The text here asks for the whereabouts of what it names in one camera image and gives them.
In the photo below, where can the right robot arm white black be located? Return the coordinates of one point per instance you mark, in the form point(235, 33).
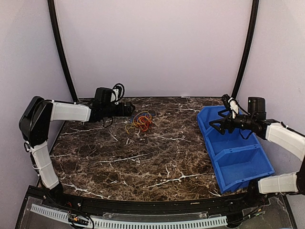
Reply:
point(254, 119)

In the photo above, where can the right black frame post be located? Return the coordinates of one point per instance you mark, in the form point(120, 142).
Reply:
point(247, 48)

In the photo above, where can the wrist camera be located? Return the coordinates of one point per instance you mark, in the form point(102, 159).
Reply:
point(105, 95)
point(231, 105)

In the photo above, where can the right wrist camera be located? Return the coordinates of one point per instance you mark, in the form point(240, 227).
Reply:
point(231, 105)

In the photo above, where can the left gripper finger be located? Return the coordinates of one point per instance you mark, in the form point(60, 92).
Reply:
point(130, 112)
point(129, 105)

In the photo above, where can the black frame post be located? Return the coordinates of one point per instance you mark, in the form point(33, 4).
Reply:
point(60, 49)
point(247, 48)

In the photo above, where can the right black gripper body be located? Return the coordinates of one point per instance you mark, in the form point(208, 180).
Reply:
point(248, 121)

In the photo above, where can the blue plastic divided bin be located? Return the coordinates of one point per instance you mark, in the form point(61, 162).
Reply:
point(235, 161)

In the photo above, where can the left black frame post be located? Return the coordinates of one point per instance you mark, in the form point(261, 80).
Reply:
point(60, 49)

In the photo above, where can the white slotted cable duct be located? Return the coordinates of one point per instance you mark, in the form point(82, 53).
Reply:
point(115, 221)

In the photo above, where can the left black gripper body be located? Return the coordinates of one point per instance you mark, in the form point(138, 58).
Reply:
point(108, 111)

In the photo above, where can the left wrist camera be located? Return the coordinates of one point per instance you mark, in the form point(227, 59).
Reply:
point(105, 95)

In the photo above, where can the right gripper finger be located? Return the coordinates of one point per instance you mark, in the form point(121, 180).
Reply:
point(219, 125)
point(226, 114)

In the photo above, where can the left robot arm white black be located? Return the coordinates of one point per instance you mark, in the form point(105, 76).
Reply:
point(35, 123)

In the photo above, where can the black front rail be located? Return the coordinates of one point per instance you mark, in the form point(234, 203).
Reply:
point(227, 205)

